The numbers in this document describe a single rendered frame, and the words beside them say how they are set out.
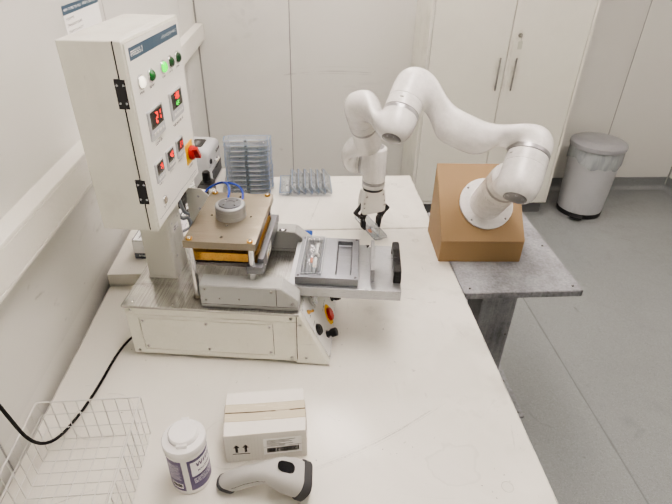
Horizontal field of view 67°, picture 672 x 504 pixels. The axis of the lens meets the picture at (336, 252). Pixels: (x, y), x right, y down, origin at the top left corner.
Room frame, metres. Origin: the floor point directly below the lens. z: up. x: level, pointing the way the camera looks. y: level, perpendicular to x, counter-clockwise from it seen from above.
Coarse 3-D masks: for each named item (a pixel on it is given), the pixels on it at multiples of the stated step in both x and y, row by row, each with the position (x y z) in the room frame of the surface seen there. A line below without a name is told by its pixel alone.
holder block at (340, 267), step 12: (336, 240) 1.24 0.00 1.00; (348, 240) 1.24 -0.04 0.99; (300, 252) 1.17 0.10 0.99; (324, 252) 1.18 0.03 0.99; (336, 252) 1.18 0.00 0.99; (348, 252) 1.20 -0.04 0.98; (300, 264) 1.12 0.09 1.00; (324, 264) 1.12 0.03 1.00; (336, 264) 1.14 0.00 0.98; (348, 264) 1.14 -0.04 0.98; (300, 276) 1.06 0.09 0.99; (312, 276) 1.06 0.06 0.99; (324, 276) 1.06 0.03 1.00; (336, 276) 1.07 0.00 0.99; (348, 276) 1.07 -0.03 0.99
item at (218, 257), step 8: (264, 232) 1.17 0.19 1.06; (200, 248) 1.08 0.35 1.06; (200, 256) 1.07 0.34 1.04; (208, 256) 1.07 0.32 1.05; (216, 256) 1.07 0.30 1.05; (224, 256) 1.07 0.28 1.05; (232, 256) 1.07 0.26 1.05; (240, 256) 1.06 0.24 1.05; (256, 256) 1.06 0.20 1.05; (200, 264) 1.07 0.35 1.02; (208, 264) 1.07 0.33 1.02; (216, 264) 1.07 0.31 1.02; (224, 264) 1.07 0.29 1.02; (232, 264) 1.07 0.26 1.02; (240, 264) 1.06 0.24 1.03
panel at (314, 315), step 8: (304, 296) 1.07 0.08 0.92; (304, 304) 1.05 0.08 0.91; (320, 304) 1.14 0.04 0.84; (328, 304) 1.19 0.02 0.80; (304, 312) 1.02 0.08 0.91; (312, 312) 1.06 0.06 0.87; (320, 312) 1.11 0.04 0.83; (312, 320) 1.04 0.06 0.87; (320, 320) 1.08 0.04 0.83; (328, 320) 1.13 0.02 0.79; (312, 328) 1.01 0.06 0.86; (328, 328) 1.10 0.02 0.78; (320, 336) 1.03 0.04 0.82; (328, 344) 1.05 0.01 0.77; (328, 352) 1.02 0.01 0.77
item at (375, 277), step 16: (368, 256) 1.20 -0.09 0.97; (384, 256) 1.20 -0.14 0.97; (368, 272) 1.12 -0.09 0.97; (384, 272) 1.12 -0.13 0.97; (304, 288) 1.05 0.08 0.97; (320, 288) 1.05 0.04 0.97; (336, 288) 1.05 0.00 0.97; (352, 288) 1.05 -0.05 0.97; (368, 288) 1.05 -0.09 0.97; (384, 288) 1.05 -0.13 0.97; (400, 288) 1.05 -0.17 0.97
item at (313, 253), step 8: (312, 240) 1.22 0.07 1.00; (320, 240) 1.23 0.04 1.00; (312, 248) 1.18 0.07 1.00; (320, 248) 1.18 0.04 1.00; (304, 256) 1.14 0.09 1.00; (312, 256) 1.14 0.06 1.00; (320, 256) 1.14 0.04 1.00; (304, 264) 1.10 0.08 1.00; (312, 264) 1.10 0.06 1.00; (320, 264) 1.10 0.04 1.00
